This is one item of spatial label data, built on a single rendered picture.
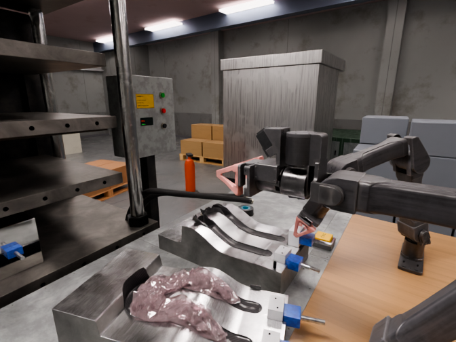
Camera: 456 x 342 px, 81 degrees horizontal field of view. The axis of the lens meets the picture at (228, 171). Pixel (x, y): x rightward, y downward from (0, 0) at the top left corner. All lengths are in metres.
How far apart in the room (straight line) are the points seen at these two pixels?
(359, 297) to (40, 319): 0.88
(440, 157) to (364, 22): 5.05
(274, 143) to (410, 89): 6.46
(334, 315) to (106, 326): 0.57
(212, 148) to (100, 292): 5.09
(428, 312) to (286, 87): 3.38
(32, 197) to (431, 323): 1.12
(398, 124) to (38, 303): 2.86
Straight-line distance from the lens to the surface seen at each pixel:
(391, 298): 0.98
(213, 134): 6.16
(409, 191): 0.48
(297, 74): 3.70
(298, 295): 0.89
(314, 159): 0.50
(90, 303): 0.74
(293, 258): 0.85
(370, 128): 2.99
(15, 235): 1.15
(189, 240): 0.96
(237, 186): 0.55
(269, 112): 3.84
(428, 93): 6.92
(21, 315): 0.98
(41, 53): 1.18
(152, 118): 1.46
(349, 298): 0.93
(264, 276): 0.84
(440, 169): 2.63
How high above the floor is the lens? 1.36
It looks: 15 degrees down
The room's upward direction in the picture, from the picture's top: straight up
